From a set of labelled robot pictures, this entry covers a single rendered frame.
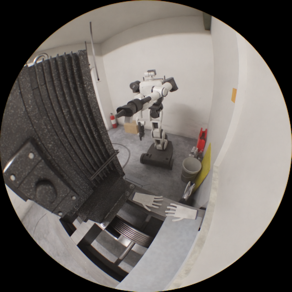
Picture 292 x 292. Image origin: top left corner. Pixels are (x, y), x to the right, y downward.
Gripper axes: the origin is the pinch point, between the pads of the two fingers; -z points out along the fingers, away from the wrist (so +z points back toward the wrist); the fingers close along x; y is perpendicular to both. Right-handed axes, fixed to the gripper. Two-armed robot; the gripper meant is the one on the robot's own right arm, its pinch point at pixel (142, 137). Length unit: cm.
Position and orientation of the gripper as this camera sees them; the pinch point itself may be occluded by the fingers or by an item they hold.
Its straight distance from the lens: 152.6
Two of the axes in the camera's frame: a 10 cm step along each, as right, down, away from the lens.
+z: -0.7, -8.3, -5.5
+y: 9.3, 1.4, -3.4
